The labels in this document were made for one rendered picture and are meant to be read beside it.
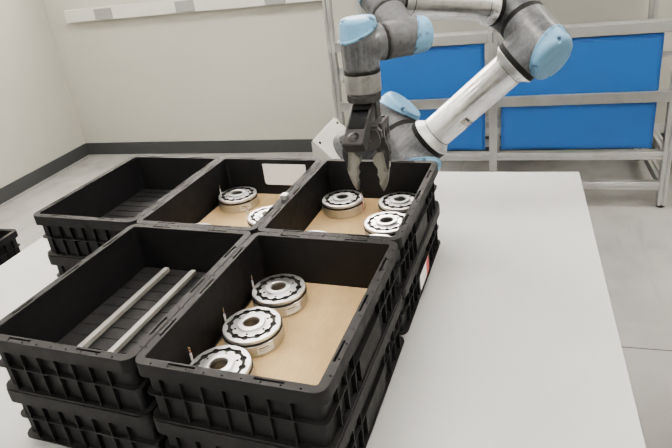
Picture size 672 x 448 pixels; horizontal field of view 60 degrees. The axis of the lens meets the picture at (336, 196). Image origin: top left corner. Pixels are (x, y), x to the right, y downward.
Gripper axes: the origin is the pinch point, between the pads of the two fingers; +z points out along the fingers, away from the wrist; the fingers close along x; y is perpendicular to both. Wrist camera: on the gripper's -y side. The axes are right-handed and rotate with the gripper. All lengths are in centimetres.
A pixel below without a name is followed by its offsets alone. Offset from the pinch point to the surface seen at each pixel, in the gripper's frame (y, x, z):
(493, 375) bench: -26.2, -28.2, 24.9
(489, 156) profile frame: 189, -8, 66
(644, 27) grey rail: 192, -77, 3
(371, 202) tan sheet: 16.2, 5.1, 11.8
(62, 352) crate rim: -59, 32, 2
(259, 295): -30.9, 13.6, 9.0
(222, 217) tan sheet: 4.2, 41.3, 11.8
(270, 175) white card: 19.1, 33.6, 6.3
